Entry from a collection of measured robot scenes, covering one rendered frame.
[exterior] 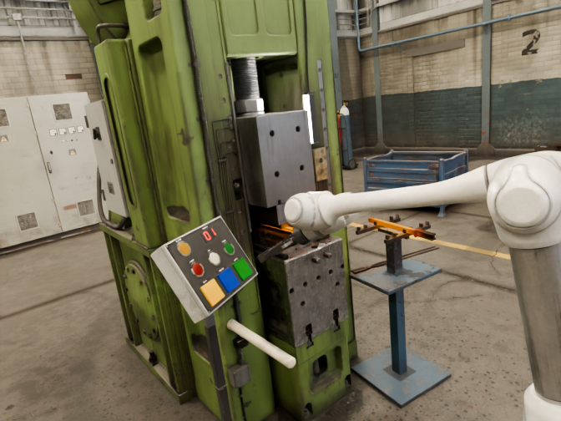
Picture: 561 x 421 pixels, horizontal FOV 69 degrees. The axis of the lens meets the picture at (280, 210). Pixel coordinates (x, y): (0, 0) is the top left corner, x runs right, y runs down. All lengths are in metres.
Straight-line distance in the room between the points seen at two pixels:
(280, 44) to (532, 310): 1.53
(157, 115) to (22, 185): 4.87
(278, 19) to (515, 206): 1.48
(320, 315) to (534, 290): 1.26
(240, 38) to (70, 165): 5.27
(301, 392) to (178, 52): 1.67
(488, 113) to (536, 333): 8.60
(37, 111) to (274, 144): 5.35
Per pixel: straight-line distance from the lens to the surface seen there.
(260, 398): 2.34
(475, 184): 1.16
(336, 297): 2.16
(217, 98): 1.83
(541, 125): 9.25
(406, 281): 2.22
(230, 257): 1.58
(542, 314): 1.07
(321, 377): 2.37
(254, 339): 1.86
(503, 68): 9.46
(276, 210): 1.85
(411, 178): 5.60
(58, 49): 7.68
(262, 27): 2.02
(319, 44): 2.23
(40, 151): 6.85
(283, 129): 1.85
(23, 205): 6.86
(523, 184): 0.92
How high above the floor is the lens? 1.61
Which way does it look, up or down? 15 degrees down
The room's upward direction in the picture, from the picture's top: 7 degrees counter-clockwise
